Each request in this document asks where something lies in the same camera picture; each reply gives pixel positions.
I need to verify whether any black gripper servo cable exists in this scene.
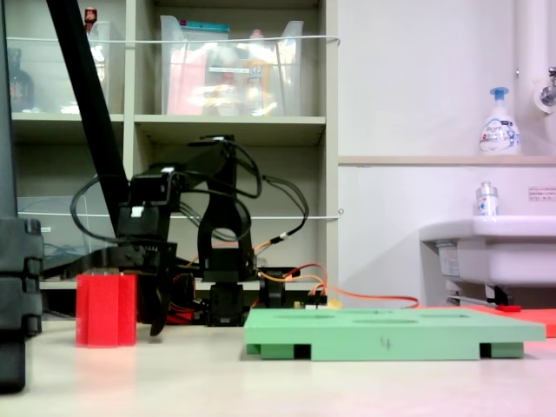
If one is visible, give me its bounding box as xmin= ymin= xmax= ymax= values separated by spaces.
xmin=69 ymin=175 xmax=131 ymax=244

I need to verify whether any red table clamp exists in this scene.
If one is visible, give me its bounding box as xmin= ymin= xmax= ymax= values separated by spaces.
xmin=164 ymin=303 xmax=205 ymax=326

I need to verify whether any wide clear plastic bin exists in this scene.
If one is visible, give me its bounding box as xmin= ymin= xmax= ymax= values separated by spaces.
xmin=159 ymin=15 xmax=305 ymax=117

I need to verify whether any green shape sorting board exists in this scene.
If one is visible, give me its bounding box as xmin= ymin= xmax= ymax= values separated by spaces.
xmin=242 ymin=307 xmax=547 ymax=362

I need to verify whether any small circuit board with wires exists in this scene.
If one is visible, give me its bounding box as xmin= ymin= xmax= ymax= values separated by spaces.
xmin=291 ymin=289 xmax=341 ymax=311

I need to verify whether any small clear bottle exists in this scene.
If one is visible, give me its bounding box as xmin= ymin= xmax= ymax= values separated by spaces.
xmin=473 ymin=181 xmax=500 ymax=217

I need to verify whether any narrow clear plastic bin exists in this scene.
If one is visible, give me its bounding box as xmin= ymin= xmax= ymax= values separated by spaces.
xmin=86 ymin=19 xmax=113 ymax=115

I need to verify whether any thin black tripod strut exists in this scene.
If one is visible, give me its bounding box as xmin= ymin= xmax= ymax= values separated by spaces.
xmin=41 ymin=247 xmax=119 ymax=281

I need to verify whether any white soap pump bottle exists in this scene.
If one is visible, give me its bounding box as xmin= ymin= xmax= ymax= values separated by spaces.
xmin=477 ymin=86 xmax=522 ymax=156

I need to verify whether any black cable white connector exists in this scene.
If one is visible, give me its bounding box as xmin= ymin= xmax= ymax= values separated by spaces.
xmin=259 ymin=173 xmax=310 ymax=241

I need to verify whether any metal faucet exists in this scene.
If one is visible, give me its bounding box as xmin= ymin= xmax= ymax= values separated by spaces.
xmin=533 ymin=66 xmax=556 ymax=115

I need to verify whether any low clear plastic bin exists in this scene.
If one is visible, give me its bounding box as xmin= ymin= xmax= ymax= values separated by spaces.
xmin=17 ymin=173 xmax=125 ymax=283

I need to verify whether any orange wire loop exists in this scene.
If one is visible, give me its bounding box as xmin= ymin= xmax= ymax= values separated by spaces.
xmin=254 ymin=238 xmax=421 ymax=311

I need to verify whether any white sink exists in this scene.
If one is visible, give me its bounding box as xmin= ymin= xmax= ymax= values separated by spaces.
xmin=419 ymin=215 xmax=556 ymax=308

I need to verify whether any yellow bottle pink cap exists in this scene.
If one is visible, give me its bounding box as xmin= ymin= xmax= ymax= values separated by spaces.
xmin=242 ymin=29 xmax=275 ymax=116

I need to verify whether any red cross columnar block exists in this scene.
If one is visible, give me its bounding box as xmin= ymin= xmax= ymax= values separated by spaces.
xmin=76 ymin=272 xmax=138 ymax=349

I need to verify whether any notched black tripod leg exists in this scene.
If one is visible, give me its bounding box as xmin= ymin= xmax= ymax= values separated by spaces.
xmin=0 ymin=0 xmax=45 ymax=395

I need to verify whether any beige shelf unit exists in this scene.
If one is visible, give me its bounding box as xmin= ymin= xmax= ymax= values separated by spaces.
xmin=0 ymin=0 xmax=340 ymax=322

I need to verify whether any thick black tripod leg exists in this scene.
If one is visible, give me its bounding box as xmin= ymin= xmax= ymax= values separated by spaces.
xmin=45 ymin=0 xmax=131 ymax=240

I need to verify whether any white wall sign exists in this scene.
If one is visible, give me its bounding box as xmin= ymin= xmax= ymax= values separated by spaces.
xmin=527 ymin=186 xmax=556 ymax=202

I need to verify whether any dark round bottle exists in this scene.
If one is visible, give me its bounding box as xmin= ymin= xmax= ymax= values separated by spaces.
xmin=6 ymin=46 xmax=36 ymax=114

